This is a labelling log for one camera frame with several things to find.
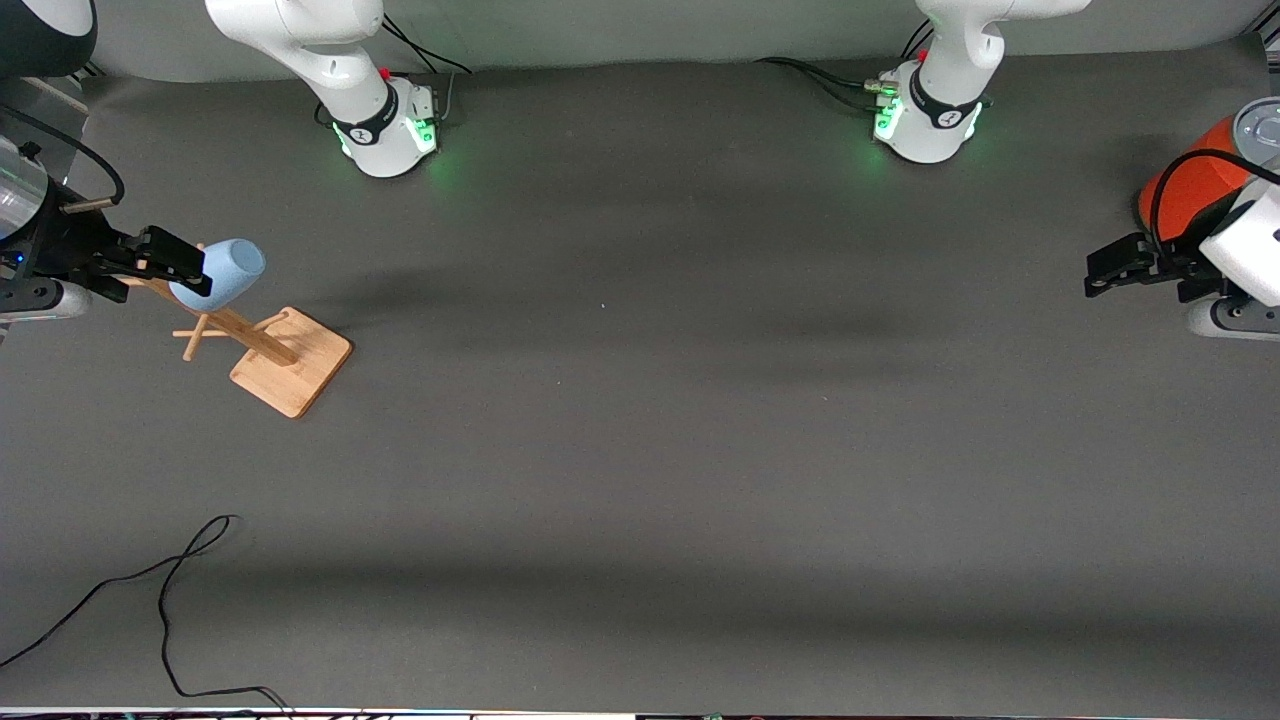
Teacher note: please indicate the orange drink can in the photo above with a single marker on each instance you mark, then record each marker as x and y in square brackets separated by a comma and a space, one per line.
[1190, 185]

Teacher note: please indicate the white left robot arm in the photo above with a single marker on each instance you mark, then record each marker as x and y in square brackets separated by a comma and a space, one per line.
[945, 60]

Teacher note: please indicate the dark grey table mat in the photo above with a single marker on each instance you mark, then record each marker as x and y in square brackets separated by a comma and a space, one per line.
[640, 480]

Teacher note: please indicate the light blue plastic cup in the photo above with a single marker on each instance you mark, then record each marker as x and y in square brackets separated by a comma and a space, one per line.
[235, 270]

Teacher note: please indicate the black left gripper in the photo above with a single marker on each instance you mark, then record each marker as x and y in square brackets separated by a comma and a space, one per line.
[1176, 264]

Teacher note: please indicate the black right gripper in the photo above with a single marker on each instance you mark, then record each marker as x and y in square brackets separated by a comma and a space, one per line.
[68, 245]

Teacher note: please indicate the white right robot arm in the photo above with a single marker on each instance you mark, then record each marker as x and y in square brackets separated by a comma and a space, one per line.
[340, 60]

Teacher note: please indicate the wooden cup stand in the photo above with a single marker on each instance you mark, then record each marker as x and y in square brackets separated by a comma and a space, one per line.
[300, 365]

